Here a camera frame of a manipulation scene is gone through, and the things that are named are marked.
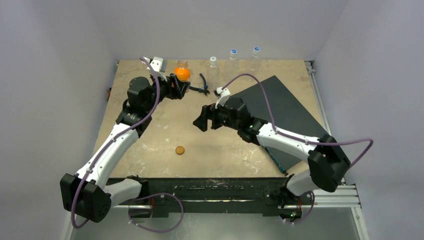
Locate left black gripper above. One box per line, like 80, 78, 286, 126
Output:
144, 72, 189, 113

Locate dark network switch box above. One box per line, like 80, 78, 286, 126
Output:
217, 75, 326, 177

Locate orange juice bottle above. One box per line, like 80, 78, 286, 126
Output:
173, 60, 191, 82

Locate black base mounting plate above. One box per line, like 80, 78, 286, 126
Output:
116, 177, 314, 223

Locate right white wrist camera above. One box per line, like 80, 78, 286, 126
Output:
214, 87, 231, 109

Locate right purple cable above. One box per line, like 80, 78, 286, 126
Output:
221, 73, 375, 170

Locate orange bottle cap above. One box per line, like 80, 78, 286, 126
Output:
175, 145, 185, 155

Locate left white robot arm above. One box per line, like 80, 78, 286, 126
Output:
60, 73, 191, 223

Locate clear plastic bottle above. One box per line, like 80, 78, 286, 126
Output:
223, 49, 239, 83

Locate blue handled pliers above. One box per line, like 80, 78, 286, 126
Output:
188, 73, 211, 96

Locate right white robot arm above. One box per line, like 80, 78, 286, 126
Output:
193, 97, 351, 204

